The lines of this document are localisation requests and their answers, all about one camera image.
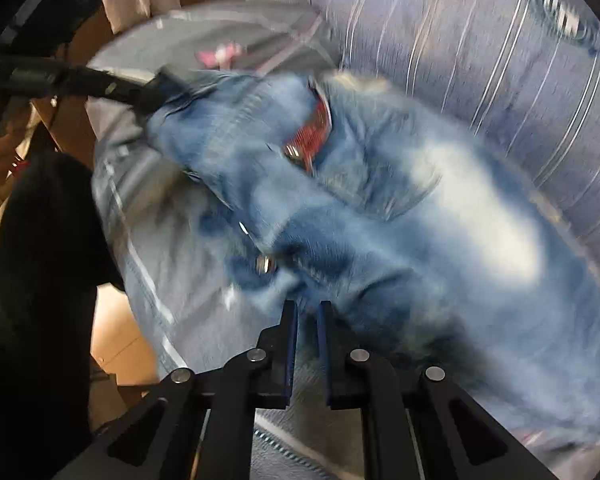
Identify dark cloth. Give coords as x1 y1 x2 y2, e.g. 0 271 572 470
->
2 0 117 63

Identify person's black clothing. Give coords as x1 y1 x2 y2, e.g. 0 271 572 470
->
0 152 127 480

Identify grey plaid bed sheet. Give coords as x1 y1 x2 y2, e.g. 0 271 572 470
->
87 0 600 480

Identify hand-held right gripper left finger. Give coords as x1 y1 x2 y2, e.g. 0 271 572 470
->
55 300 301 480

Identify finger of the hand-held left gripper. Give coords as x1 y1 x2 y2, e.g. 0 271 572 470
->
105 70 183 113

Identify blue striped pillow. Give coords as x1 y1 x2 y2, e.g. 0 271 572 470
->
300 0 600 261

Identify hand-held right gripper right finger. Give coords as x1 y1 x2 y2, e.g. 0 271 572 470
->
316 301 551 480

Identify blue denim pants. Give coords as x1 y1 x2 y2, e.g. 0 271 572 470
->
145 67 600 461

